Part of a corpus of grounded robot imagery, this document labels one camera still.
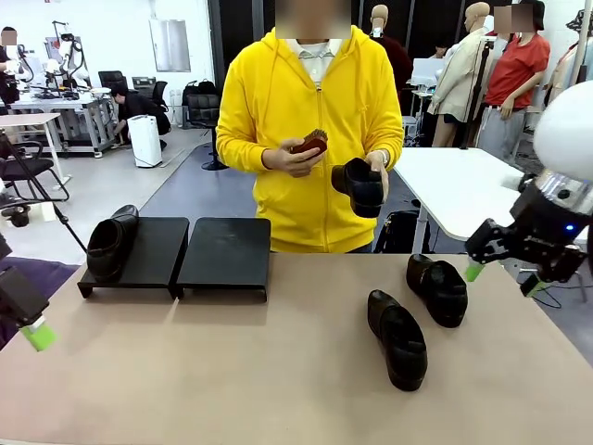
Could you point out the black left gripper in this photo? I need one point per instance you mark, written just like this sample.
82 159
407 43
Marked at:
18 292

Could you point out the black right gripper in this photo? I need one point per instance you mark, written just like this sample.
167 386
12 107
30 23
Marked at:
546 227

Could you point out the black leather shoe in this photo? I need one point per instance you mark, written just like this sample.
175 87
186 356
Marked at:
398 343
440 292
109 245
366 190

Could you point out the brown wooden shoe brush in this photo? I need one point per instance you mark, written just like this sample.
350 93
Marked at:
312 141

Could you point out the person's left forearm yellow sleeve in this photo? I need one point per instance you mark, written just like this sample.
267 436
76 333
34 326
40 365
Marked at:
394 134

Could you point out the person's right forearm yellow sleeve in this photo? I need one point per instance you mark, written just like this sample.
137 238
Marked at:
236 148

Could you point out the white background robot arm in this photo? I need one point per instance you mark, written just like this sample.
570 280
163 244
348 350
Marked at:
69 51

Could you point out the black metal shoe stand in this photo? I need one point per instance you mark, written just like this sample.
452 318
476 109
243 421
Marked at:
153 259
227 255

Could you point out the person's left hand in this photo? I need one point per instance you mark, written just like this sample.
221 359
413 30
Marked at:
376 162

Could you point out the person's right hand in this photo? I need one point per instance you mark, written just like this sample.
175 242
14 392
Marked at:
282 160

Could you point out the white table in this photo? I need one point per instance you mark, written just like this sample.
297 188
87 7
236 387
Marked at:
463 185

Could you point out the black tripod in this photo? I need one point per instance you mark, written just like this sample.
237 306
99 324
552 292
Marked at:
69 227

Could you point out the black folding chair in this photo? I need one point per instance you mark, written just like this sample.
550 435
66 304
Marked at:
28 171

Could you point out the white wristwatch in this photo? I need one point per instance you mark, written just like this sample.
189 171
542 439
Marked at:
384 158

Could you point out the mannequin with beige jacket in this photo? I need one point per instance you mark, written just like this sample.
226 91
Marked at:
456 83

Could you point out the wooden coat rack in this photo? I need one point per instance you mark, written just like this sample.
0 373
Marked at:
579 55

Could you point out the white monitor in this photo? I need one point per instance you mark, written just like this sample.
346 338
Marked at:
424 69

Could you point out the pink-topped white desk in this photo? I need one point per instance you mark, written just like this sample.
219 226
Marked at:
28 119

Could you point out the white air purifier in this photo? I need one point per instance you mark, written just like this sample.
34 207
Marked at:
144 139

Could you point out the grey workbench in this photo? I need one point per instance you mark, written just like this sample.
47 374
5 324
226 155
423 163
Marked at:
69 104

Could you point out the person dressed in black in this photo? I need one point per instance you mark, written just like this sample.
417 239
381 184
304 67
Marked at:
139 111

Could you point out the person in yellow hoodie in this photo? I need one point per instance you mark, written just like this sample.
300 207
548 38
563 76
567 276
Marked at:
310 116

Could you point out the mannequin with dark red top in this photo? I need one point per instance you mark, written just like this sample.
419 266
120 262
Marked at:
384 28

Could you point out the person in black shirt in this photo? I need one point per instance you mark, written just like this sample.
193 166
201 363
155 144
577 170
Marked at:
7 69

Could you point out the black mesh office chair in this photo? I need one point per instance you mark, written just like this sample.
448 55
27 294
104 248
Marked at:
160 92

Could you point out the black padded bar stool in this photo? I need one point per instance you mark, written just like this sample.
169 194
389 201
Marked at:
204 111

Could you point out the black backpack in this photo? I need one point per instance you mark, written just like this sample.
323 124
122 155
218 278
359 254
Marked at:
199 88

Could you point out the black camera stand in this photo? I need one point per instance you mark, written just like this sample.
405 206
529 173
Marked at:
477 92

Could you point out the silver wall panel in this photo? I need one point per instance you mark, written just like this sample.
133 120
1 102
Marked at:
170 45

